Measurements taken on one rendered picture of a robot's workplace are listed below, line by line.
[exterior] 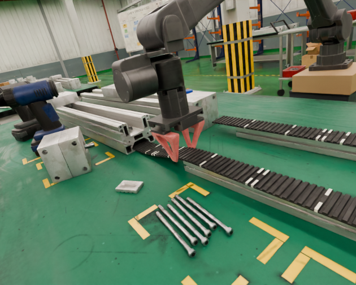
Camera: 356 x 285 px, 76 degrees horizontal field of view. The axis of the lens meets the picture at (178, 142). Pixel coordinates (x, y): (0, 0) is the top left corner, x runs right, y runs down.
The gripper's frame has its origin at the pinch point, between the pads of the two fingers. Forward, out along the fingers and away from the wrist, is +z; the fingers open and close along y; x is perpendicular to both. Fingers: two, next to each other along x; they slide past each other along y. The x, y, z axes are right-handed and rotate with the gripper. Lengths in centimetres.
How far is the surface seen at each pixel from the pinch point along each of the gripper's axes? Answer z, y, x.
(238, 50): 9, -292, -182
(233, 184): 2.1, 1.4, 13.8
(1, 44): -163, -172, -1510
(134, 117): -4.9, -2.3, -21.9
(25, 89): -18, 17, -46
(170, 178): 3.0, 5.6, 1.3
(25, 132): 0, 20, -72
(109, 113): -4.4, -2.4, -37.8
